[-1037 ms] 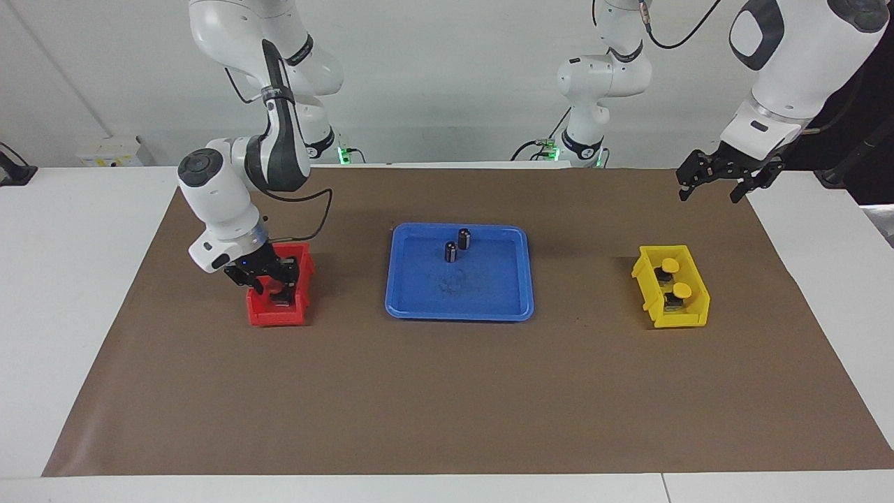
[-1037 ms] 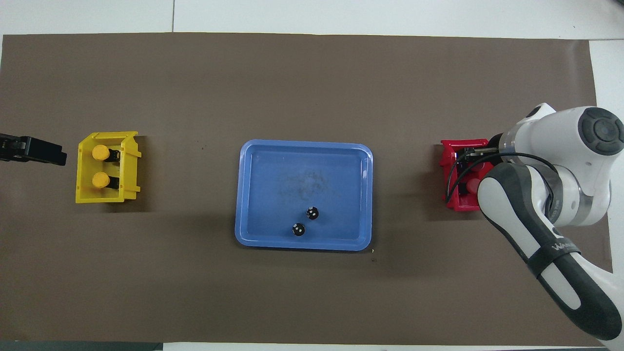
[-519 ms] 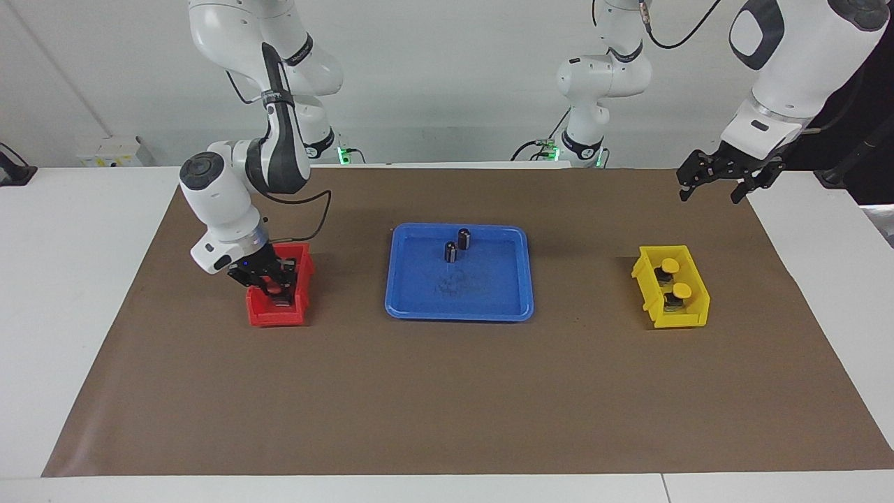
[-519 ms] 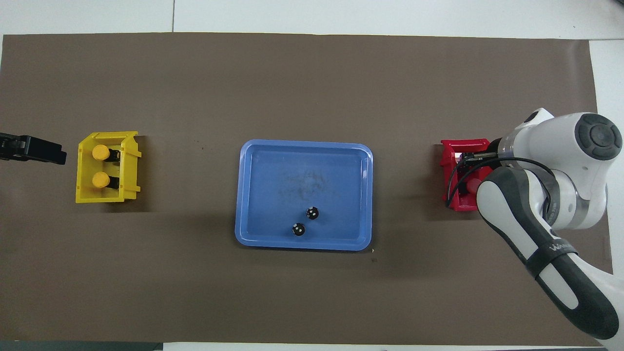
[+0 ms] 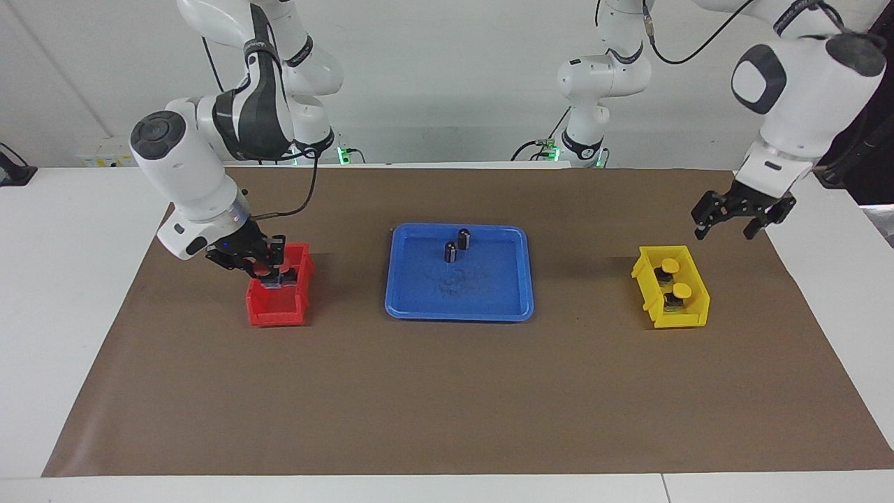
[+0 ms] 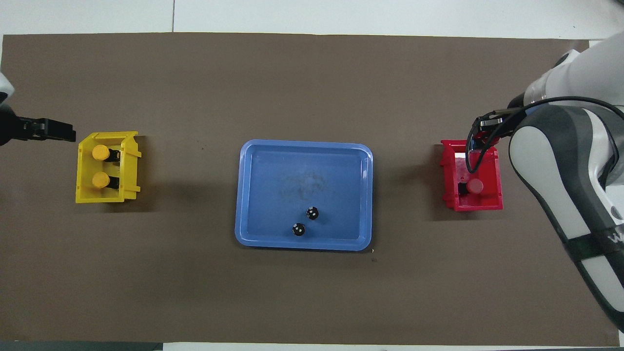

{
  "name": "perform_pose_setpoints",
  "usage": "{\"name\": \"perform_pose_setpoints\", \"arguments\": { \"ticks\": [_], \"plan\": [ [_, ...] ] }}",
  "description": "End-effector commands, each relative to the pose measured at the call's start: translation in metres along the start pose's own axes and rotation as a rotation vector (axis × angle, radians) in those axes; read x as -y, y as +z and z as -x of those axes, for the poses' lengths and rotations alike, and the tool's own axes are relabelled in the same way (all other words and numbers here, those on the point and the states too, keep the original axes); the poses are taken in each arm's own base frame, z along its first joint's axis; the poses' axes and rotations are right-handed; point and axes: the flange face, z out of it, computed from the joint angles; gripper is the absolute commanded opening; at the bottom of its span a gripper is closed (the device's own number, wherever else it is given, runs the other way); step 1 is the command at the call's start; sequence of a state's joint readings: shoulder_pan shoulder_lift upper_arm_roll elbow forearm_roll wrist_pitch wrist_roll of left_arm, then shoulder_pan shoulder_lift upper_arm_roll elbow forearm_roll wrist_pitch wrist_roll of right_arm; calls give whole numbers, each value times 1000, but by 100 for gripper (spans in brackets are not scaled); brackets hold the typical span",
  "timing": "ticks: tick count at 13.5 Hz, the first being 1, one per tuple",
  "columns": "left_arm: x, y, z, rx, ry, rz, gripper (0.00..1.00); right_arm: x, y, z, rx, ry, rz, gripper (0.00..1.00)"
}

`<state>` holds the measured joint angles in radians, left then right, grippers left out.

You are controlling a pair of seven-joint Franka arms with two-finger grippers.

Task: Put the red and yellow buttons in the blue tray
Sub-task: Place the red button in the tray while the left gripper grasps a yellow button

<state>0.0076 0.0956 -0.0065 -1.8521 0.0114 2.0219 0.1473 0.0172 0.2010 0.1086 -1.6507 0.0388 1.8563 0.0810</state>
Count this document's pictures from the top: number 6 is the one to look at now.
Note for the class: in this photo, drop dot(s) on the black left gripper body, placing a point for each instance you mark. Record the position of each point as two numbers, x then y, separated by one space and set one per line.
12 129

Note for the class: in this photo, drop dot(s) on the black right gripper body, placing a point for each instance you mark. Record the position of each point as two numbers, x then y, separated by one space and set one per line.
502 122

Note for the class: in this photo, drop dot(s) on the yellow push button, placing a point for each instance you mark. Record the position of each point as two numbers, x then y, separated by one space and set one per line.
100 152
100 180

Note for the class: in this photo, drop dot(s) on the red push button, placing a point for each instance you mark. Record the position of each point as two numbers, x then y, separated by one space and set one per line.
475 185

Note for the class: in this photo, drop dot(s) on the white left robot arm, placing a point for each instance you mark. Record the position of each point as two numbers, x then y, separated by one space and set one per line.
4 87

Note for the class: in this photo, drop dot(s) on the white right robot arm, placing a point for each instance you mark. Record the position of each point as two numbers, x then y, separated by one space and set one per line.
546 161

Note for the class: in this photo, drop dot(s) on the blue plastic tray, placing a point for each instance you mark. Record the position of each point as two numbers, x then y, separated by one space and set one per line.
273 195

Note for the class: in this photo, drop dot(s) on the yellow plastic parts bin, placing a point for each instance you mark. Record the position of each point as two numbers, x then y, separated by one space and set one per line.
85 195

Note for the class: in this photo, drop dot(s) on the red plastic parts bin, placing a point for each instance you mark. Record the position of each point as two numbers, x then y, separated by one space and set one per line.
475 207

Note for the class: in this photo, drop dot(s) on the brown paper table mat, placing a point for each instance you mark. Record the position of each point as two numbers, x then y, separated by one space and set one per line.
312 73

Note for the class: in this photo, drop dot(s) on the black cylindrical capacitor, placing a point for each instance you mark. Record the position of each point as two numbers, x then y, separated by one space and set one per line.
298 229
312 213

